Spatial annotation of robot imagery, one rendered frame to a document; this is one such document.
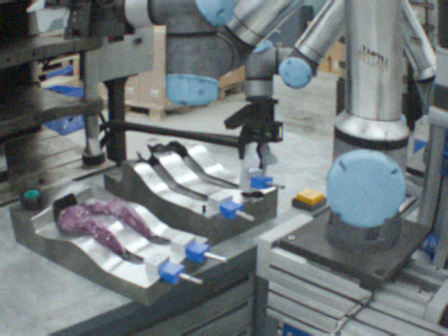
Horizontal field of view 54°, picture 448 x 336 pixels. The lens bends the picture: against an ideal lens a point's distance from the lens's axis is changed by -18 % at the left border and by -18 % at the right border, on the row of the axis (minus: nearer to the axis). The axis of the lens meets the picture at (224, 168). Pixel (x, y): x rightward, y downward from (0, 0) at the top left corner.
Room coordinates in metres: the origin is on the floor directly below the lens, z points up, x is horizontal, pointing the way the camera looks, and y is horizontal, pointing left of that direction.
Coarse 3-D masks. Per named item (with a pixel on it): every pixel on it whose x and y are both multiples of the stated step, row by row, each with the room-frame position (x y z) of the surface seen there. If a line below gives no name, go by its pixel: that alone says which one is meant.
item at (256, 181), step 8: (240, 176) 1.29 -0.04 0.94; (248, 176) 1.27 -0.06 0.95; (256, 176) 1.28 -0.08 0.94; (264, 176) 1.28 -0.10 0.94; (240, 184) 1.29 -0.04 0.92; (248, 184) 1.27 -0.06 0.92; (256, 184) 1.25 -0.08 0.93; (264, 184) 1.25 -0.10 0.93; (272, 184) 1.24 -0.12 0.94; (280, 184) 1.22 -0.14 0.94
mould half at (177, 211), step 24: (192, 144) 1.55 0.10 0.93; (120, 168) 1.55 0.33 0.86; (144, 168) 1.38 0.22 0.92; (168, 168) 1.41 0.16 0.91; (216, 168) 1.47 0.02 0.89; (120, 192) 1.44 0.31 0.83; (144, 192) 1.34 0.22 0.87; (168, 192) 1.31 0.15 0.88; (216, 192) 1.30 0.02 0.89; (240, 192) 1.29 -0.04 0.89; (264, 192) 1.29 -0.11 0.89; (168, 216) 1.26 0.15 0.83; (192, 216) 1.19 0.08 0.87; (216, 216) 1.17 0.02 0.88; (264, 216) 1.29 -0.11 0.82; (216, 240) 1.17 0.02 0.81
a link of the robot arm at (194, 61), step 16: (192, 32) 0.70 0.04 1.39; (208, 32) 0.70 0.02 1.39; (176, 48) 0.70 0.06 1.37; (192, 48) 0.70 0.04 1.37; (208, 48) 0.71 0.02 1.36; (224, 48) 0.77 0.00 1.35; (176, 64) 0.70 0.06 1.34; (192, 64) 0.70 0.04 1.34; (208, 64) 0.70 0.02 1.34; (224, 64) 0.75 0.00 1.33; (176, 80) 0.70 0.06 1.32; (192, 80) 0.69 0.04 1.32; (208, 80) 0.70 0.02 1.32; (176, 96) 0.70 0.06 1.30; (192, 96) 0.70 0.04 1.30; (208, 96) 0.71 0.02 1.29
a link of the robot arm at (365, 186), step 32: (352, 0) 0.62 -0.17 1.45; (384, 0) 0.60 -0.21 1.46; (352, 32) 0.62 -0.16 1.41; (384, 32) 0.60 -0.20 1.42; (352, 64) 0.62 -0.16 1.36; (384, 64) 0.60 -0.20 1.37; (352, 96) 0.62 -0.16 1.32; (384, 96) 0.60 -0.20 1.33; (352, 128) 0.61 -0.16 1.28; (384, 128) 0.59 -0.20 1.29; (352, 160) 0.58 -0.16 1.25; (384, 160) 0.57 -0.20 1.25; (352, 192) 0.59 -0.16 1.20; (384, 192) 0.57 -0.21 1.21; (352, 224) 0.59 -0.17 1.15
